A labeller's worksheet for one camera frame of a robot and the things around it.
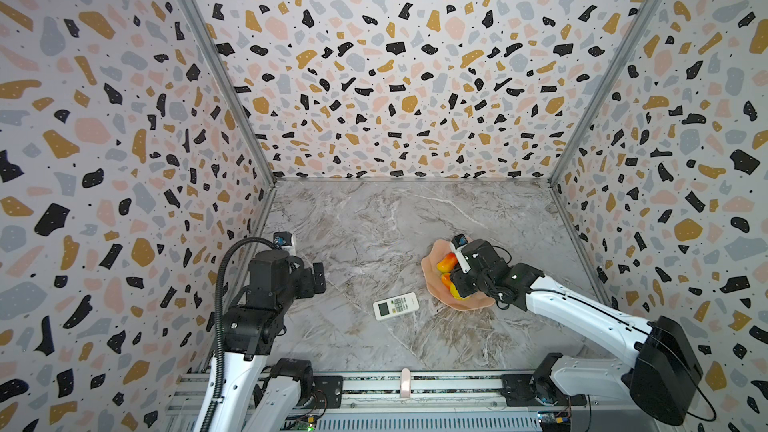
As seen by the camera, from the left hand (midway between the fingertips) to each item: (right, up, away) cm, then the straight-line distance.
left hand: (302, 263), depth 70 cm
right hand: (+37, -4, +12) cm, 39 cm away
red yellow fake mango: (+37, -4, +21) cm, 43 cm away
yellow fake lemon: (+37, -8, +4) cm, 38 cm away
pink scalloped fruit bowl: (+34, -11, +20) cm, 41 cm away
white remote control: (+21, -16, +17) cm, 32 cm away
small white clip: (+24, -30, +3) cm, 39 cm away
